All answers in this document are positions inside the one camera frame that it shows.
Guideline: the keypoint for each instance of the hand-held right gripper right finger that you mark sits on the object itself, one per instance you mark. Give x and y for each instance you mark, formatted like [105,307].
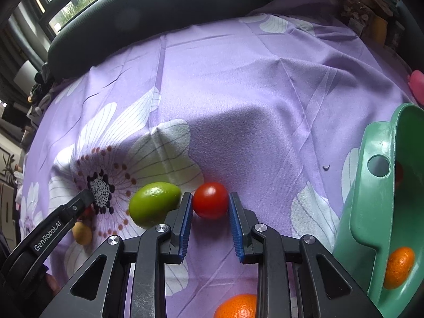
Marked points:
[237,228]

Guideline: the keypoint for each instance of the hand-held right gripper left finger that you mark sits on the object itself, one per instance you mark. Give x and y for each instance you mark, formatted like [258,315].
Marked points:
[185,228]

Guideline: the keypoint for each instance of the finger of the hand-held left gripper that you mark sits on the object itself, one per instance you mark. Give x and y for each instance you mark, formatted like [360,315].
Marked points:
[49,232]

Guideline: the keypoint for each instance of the small yellow fruit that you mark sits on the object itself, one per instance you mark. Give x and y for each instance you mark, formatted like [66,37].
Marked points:
[82,235]

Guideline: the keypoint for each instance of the red cherry tomato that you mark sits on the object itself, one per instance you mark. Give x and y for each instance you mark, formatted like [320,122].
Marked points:
[210,200]

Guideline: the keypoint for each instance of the small dark red fruit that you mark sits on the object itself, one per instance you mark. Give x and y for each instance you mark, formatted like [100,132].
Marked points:
[87,212]

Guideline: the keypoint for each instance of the green oval fruit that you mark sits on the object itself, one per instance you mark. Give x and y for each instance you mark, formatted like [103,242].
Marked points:
[149,205]

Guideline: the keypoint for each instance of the orange tangerine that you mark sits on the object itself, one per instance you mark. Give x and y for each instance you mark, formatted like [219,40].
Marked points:
[237,308]
[399,268]

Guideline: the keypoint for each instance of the green plastic bowl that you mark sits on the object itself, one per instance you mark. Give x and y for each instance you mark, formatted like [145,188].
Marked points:
[364,212]

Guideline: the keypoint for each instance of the purple floral cloth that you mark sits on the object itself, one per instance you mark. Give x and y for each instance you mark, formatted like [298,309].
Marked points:
[232,89]

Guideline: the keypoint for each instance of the dark grey sofa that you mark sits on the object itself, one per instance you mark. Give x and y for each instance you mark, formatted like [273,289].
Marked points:
[149,13]

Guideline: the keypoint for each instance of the pink plush toy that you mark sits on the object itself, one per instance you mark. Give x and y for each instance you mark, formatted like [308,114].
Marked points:
[418,84]

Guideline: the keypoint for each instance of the yellow bottle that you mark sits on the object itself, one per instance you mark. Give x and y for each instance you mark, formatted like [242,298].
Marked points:
[379,31]

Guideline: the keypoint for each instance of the floral patterned box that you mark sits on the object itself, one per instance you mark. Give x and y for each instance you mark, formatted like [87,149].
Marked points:
[356,11]

